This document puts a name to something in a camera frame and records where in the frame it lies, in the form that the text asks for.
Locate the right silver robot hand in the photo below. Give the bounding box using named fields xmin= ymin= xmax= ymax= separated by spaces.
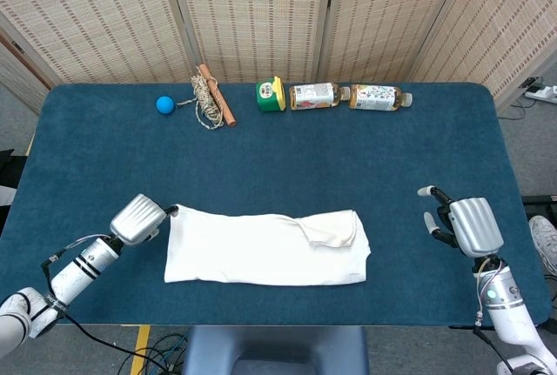
xmin=416 ymin=184 xmax=505 ymax=258

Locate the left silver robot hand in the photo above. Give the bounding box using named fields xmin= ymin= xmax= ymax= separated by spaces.
xmin=109 ymin=193 xmax=179 ymax=246

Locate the white t-shirt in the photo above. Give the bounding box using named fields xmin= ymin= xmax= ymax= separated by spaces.
xmin=163 ymin=203 xmax=372 ymax=287

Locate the white sneaker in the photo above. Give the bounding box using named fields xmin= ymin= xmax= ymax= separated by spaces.
xmin=528 ymin=215 xmax=557 ymax=272

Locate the brown wooden stick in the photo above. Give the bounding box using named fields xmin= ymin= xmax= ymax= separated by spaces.
xmin=197 ymin=64 xmax=238 ymax=127

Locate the white power strip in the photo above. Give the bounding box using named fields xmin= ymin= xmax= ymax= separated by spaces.
xmin=524 ymin=84 xmax=557 ymax=104

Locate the tea bottle with white label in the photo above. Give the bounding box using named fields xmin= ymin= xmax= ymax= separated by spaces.
xmin=348 ymin=84 xmax=413 ymax=111

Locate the blue table cover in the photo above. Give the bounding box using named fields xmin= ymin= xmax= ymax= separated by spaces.
xmin=0 ymin=82 xmax=553 ymax=327

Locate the green container with yellow lid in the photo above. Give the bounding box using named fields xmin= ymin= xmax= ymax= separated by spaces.
xmin=255 ymin=76 xmax=288 ymax=113

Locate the woven folding screen panel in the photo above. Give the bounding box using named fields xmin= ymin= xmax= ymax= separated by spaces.
xmin=0 ymin=0 xmax=195 ymax=84
xmin=317 ymin=0 xmax=473 ymax=84
xmin=163 ymin=0 xmax=336 ymax=84
xmin=0 ymin=29 xmax=56 ymax=115
xmin=408 ymin=0 xmax=557 ymax=110

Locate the tea bottle with fruit label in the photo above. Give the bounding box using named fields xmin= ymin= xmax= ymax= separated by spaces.
xmin=289 ymin=82 xmax=352 ymax=111

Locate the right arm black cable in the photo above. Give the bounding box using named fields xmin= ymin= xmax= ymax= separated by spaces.
xmin=473 ymin=261 xmax=514 ymax=375

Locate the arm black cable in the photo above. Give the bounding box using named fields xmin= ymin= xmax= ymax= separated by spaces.
xmin=473 ymin=261 xmax=514 ymax=375
xmin=40 ymin=235 xmax=179 ymax=375

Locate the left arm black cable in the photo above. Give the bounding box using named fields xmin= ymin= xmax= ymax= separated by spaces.
xmin=40 ymin=235 xmax=179 ymax=375

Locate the braided beige rope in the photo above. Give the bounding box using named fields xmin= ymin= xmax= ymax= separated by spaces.
xmin=175 ymin=74 xmax=225 ymax=131

